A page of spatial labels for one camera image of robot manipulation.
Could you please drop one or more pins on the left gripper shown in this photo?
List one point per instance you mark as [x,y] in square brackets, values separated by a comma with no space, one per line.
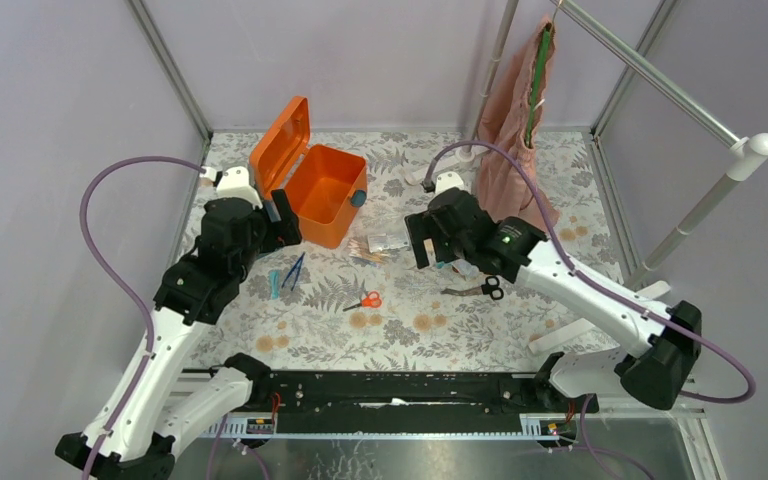
[284,218]

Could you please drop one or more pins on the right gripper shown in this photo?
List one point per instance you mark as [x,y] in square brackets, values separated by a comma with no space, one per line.
[421,226]

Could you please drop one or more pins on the alcohol wipe packets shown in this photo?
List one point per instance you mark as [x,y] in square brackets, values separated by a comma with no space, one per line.
[386,242]

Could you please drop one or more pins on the cotton swab bag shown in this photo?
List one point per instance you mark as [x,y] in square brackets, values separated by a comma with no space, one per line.
[359,250]

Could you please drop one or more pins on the blue bandage package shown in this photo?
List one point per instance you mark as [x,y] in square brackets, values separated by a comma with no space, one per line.
[460,267]

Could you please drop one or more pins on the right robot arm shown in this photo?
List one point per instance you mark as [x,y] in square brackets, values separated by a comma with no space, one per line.
[651,361]

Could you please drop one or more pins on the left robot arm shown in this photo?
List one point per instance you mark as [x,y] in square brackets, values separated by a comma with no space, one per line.
[134,436]

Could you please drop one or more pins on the orange medicine box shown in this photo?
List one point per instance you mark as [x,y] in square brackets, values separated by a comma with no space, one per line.
[325,187]

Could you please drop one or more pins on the blue plastic tweezers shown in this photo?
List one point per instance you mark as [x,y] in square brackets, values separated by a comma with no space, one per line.
[291,278]

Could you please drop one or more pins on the teal small tube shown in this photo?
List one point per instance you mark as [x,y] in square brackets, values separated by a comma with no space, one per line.
[274,283]

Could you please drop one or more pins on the pink hanging garment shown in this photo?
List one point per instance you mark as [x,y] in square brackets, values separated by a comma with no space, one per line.
[507,117]

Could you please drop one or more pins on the green clothes hanger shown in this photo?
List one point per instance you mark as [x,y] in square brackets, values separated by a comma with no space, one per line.
[535,94]

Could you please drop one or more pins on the white clothes rack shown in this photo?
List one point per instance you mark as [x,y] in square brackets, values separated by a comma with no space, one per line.
[691,172]

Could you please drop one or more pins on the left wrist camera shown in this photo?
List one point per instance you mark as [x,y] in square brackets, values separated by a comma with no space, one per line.
[235,182]

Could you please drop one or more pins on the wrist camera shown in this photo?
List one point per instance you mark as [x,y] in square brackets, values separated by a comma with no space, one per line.
[235,182]
[448,180]

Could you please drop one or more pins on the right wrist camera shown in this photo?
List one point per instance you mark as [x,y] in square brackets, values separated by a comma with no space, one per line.
[448,180]

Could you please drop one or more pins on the orange handled scissors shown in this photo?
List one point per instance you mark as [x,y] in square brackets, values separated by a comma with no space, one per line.
[371,299]

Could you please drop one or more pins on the black handled scissors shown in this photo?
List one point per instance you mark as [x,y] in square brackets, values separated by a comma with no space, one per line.
[490,287]

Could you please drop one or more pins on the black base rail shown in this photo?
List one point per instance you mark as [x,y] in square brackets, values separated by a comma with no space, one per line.
[325,404]

